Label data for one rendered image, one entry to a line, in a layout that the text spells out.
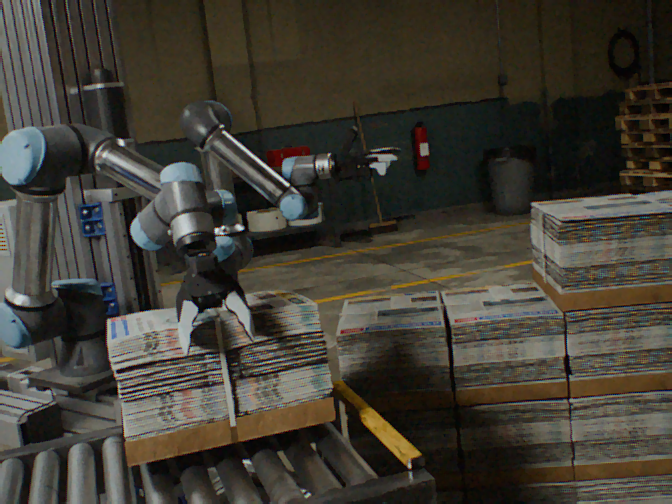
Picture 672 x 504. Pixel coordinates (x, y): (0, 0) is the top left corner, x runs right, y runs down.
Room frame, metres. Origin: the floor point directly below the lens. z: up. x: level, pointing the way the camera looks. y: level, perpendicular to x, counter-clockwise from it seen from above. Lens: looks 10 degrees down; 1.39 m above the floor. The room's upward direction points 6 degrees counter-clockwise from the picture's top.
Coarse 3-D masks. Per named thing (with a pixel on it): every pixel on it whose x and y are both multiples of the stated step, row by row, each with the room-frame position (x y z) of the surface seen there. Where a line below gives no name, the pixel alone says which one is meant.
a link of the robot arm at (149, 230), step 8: (152, 208) 1.43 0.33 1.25; (144, 216) 1.45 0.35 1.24; (152, 216) 1.43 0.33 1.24; (136, 224) 1.47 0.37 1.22; (144, 224) 1.45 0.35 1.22; (152, 224) 1.44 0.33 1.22; (160, 224) 1.43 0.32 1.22; (168, 224) 1.43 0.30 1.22; (136, 232) 1.47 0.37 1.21; (144, 232) 1.45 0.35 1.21; (152, 232) 1.45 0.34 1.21; (160, 232) 1.44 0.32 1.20; (136, 240) 1.47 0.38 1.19; (144, 240) 1.46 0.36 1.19; (152, 240) 1.46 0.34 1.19; (160, 240) 1.46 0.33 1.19; (168, 240) 1.48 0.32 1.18; (144, 248) 1.48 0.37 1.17; (152, 248) 1.48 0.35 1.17
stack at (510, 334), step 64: (384, 320) 2.01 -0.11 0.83; (448, 320) 2.03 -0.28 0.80; (512, 320) 1.90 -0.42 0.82; (576, 320) 1.88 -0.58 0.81; (640, 320) 1.87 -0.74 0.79; (384, 384) 1.93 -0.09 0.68; (448, 384) 1.91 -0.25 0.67; (512, 384) 1.90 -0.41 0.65; (384, 448) 1.92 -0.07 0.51; (448, 448) 1.91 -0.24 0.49; (512, 448) 1.90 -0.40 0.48; (576, 448) 1.89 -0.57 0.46; (640, 448) 1.87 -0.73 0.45
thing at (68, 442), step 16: (336, 400) 1.63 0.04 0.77; (336, 416) 1.63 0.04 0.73; (96, 432) 1.51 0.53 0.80; (112, 432) 1.50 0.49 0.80; (304, 432) 1.60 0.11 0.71; (16, 448) 1.47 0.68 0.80; (32, 448) 1.47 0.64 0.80; (48, 448) 1.46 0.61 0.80; (64, 448) 1.46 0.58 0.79; (96, 448) 1.48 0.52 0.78; (240, 448) 1.56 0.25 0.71; (0, 464) 1.42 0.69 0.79; (32, 464) 1.44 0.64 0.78; (64, 464) 1.46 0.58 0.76; (96, 464) 1.48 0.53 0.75; (208, 464) 1.54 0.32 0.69; (64, 480) 1.46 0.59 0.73; (96, 480) 1.47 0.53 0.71; (64, 496) 1.45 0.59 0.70
